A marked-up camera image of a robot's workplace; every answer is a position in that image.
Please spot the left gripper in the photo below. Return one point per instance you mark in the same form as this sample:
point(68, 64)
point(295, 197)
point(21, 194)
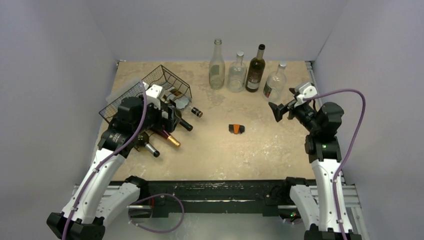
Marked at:
point(162, 123)

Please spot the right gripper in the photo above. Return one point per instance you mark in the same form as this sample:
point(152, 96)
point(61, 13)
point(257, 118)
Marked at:
point(288, 110)

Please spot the dark bottle grey foil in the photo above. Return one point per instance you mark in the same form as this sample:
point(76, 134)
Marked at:
point(143, 141)

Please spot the dark green bottle silver foil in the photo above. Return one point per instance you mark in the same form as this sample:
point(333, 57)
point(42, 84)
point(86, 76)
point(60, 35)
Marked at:
point(256, 70)

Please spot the clear round bottle silver cap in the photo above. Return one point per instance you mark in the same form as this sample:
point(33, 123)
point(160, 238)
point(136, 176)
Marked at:
point(237, 73)

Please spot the tall clear bottle no cap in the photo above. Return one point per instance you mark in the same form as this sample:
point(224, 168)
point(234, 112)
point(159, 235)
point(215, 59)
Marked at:
point(217, 67)

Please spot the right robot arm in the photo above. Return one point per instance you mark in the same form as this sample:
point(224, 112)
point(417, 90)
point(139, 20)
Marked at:
point(327, 217)

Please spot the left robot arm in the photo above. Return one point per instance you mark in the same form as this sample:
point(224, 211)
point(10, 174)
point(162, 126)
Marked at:
point(86, 215)

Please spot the dark bottle black cap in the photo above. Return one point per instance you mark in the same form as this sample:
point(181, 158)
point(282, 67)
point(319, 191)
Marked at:
point(185, 124)

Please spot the clear flat bottle black cap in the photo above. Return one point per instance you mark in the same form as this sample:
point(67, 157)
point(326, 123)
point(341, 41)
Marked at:
point(181, 101)

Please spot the red wine bottle gold foil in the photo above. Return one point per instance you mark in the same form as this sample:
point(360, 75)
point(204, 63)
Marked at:
point(167, 136)

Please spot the orange hex key set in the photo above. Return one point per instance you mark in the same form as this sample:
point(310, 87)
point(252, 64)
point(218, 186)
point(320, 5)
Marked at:
point(236, 129)

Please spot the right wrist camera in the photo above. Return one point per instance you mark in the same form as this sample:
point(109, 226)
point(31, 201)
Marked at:
point(304, 91)

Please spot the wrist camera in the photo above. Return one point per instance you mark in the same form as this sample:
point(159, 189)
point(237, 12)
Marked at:
point(154, 94)
point(304, 91)

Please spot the black wire wine rack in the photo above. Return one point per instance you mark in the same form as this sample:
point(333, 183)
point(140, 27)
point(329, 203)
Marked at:
point(160, 83)

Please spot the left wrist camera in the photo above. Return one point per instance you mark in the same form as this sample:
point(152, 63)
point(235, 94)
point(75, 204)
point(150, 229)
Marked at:
point(154, 94)

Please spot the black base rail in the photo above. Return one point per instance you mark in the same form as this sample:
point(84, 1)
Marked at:
point(270, 198)

